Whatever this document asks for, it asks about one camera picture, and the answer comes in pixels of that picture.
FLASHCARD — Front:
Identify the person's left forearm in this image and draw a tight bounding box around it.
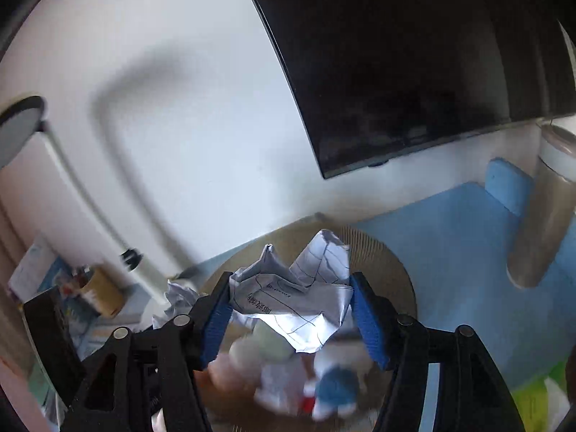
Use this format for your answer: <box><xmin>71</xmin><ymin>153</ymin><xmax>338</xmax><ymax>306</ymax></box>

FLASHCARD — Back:
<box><xmin>0</xmin><ymin>355</ymin><xmax>50</xmax><ymax>432</ymax></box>

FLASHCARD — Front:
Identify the blue soft item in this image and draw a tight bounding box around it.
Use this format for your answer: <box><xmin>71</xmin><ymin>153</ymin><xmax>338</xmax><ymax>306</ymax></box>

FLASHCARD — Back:
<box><xmin>315</xmin><ymin>366</ymin><xmax>361</xmax><ymax>410</ymax></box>

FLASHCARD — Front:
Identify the lined paper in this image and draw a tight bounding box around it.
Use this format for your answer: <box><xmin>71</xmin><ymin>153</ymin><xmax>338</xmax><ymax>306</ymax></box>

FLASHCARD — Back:
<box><xmin>229</xmin><ymin>229</ymin><xmax>354</xmax><ymax>354</ymax></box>

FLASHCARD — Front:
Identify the beige cylinder container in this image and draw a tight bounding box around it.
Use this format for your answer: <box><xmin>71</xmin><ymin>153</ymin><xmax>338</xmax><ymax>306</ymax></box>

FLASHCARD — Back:
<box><xmin>506</xmin><ymin>123</ymin><xmax>576</xmax><ymax>289</ymax></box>

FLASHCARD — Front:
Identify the pale green soft toy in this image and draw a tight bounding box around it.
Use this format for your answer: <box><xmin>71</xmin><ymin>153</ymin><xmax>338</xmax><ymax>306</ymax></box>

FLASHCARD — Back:
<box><xmin>229</xmin><ymin>324</ymin><xmax>293</xmax><ymax>365</ymax></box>

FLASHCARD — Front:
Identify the blue desk mat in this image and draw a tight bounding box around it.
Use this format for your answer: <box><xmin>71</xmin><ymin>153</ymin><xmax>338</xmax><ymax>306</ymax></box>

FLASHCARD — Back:
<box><xmin>355</xmin><ymin>182</ymin><xmax>576</xmax><ymax>390</ymax></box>

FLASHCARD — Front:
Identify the pink soft item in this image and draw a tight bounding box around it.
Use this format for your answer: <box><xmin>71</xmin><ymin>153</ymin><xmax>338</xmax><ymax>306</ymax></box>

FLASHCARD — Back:
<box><xmin>207</xmin><ymin>355</ymin><xmax>253</xmax><ymax>392</ymax></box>

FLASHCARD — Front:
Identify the cardboard pen holder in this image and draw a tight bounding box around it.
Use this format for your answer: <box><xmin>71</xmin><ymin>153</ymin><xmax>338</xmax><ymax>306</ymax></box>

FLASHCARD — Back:
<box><xmin>83</xmin><ymin>266</ymin><xmax>127</xmax><ymax>318</ymax></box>

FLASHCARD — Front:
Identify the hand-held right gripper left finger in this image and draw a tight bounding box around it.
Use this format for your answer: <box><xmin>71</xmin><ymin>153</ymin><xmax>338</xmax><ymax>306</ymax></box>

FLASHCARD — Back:
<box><xmin>60</xmin><ymin>271</ymin><xmax>234</xmax><ymax>432</ymax></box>

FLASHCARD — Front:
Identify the black monitor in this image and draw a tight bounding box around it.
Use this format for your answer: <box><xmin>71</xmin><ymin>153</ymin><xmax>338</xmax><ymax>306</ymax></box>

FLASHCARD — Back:
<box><xmin>236</xmin><ymin>0</ymin><xmax>576</xmax><ymax>180</ymax></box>

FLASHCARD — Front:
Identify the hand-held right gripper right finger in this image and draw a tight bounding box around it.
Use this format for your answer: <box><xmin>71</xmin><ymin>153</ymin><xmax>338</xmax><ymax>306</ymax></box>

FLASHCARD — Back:
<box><xmin>350</xmin><ymin>271</ymin><xmax>526</xmax><ymax>432</ymax></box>

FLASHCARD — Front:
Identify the white and blue book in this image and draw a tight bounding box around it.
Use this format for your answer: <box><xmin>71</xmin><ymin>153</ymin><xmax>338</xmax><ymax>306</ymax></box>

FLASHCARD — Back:
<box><xmin>9</xmin><ymin>234</ymin><xmax>64</xmax><ymax>302</ymax></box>

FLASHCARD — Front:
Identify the white desk lamp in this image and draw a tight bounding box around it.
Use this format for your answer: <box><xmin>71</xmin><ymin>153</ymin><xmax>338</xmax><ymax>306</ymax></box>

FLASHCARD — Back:
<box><xmin>0</xmin><ymin>96</ymin><xmax>203</xmax><ymax>298</ymax></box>

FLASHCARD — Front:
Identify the green packet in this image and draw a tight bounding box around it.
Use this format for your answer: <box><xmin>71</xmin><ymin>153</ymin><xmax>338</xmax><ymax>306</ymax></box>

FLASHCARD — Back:
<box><xmin>513</xmin><ymin>378</ymin><xmax>568</xmax><ymax>432</ymax></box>

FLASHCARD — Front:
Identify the round cardboard basket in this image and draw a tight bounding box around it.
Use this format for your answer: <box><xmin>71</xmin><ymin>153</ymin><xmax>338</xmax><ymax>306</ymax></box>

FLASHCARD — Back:
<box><xmin>198</xmin><ymin>224</ymin><xmax>417</xmax><ymax>432</ymax></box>

